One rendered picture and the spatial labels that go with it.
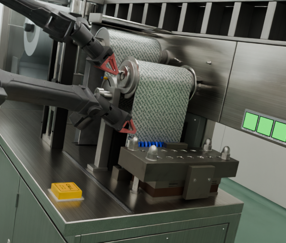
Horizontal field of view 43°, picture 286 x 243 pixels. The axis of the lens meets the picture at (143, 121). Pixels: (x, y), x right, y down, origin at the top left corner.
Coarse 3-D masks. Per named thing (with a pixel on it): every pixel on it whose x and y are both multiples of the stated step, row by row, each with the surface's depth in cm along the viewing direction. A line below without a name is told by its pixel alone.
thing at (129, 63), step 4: (128, 60) 125; (124, 64) 127; (128, 64) 125; (132, 64) 123; (132, 68) 122; (132, 72) 122; (132, 76) 122; (132, 80) 122; (192, 80) 136; (132, 84) 122; (192, 84) 136; (120, 88) 128; (124, 88) 126; (128, 88) 124; (132, 88) 123; (124, 92) 126; (128, 92) 125
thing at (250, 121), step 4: (248, 116) 122; (252, 116) 121; (256, 116) 119; (248, 120) 122; (252, 120) 120; (256, 120) 119; (244, 124) 123; (248, 124) 122; (252, 124) 120; (248, 128) 122; (252, 128) 120
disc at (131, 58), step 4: (128, 56) 127; (132, 56) 124; (124, 60) 129; (132, 60) 124; (136, 60) 122; (120, 64) 131; (136, 64) 122; (136, 68) 122; (136, 72) 122; (136, 76) 122; (136, 80) 121; (136, 84) 121; (136, 88) 122; (132, 92) 123; (124, 96) 127; (128, 96) 125
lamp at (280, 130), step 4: (276, 124) 113; (280, 124) 112; (284, 124) 110; (276, 128) 113; (280, 128) 112; (284, 128) 110; (276, 132) 113; (280, 132) 111; (284, 132) 110; (272, 136) 114; (276, 136) 112; (280, 136) 111; (284, 136) 110; (284, 140) 110
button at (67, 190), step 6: (54, 186) 106; (60, 186) 106; (66, 186) 107; (72, 186) 108; (54, 192) 105; (60, 192) 102; (66, 192) 103; (72, 192) 104; (78, 192) 105; (60, 198) 102; (66, 198) 104; (72, 198) 105
